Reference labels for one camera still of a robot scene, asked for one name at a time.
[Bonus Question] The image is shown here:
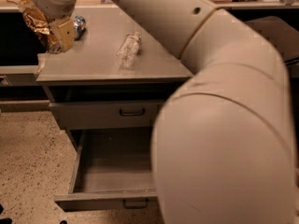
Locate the long background workbench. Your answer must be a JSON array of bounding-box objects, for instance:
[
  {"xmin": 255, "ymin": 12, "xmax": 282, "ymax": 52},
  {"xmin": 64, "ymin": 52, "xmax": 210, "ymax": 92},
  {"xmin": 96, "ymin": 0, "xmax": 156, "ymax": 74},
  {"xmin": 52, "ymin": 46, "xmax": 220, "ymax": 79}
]
[{"xmin": 0, "ymin": 0, "xmax": 299, "ymax": 112}]

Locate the blue silver soda can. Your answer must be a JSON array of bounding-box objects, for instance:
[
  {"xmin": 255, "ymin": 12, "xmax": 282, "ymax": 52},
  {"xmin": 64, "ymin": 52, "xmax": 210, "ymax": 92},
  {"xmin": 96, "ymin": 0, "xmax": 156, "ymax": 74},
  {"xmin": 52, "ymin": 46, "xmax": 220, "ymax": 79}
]
[{"xmin": 73, "ymin": 16, "xmax": 86, "ymax": 40}]

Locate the grey drawer cabinet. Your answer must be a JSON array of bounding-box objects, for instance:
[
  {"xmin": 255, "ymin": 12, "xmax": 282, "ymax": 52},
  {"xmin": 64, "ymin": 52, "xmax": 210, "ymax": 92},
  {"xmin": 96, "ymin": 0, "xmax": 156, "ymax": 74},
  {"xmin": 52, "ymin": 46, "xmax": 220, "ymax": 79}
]
[{"xmin": 37, "ymin": 6, "xmax": 192, "ymax": 147}]

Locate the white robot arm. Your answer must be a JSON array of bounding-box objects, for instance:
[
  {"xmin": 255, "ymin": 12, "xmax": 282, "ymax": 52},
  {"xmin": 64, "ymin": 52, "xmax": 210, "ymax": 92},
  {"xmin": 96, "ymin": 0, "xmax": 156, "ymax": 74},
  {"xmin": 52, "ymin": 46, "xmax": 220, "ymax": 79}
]
[{"xmin": 112, "ymin": 0, "xmax": 297, "ymax": 224}]

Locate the closed upper drawer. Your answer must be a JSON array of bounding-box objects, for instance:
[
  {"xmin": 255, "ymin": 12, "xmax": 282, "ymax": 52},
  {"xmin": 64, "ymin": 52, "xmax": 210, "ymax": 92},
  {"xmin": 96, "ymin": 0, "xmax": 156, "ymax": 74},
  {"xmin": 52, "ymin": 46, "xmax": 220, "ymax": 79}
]
[{"xmin": 50, "ymin": 100, "xmax": 163, "ymax": 130}]

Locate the orange soda can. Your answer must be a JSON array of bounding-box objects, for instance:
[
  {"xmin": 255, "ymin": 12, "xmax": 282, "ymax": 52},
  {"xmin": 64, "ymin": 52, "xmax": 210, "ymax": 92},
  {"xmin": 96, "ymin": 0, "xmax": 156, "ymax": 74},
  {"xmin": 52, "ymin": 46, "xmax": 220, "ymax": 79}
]
[{"xmin": 18, "ymin": 0, "xmax": 62, "ymax": 54}]

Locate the open middle drawer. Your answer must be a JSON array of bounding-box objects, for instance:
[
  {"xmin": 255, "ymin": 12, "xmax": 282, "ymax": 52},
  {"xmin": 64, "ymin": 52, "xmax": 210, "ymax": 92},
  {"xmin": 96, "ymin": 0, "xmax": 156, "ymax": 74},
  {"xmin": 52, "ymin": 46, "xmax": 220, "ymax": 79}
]
[{"xmin": 54, "ymin": 127, "xmax": 157, "ymax": 212}]

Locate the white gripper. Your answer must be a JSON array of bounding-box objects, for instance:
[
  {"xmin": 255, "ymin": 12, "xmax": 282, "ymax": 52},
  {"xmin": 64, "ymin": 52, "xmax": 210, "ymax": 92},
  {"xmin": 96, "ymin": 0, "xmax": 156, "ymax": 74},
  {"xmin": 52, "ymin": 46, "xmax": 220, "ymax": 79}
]
[{"xmin": 32, "ymin": 0, "xmax": 77, "ymax": 52}]

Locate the clear plastic bottle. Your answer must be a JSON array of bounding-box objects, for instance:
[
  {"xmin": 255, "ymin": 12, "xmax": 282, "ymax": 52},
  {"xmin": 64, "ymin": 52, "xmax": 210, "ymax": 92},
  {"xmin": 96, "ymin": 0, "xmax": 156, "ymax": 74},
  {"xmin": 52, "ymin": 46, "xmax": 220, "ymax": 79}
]
[{"xmin": 116, "ymin": 32, "xmax": 142, "ymax": 69}]

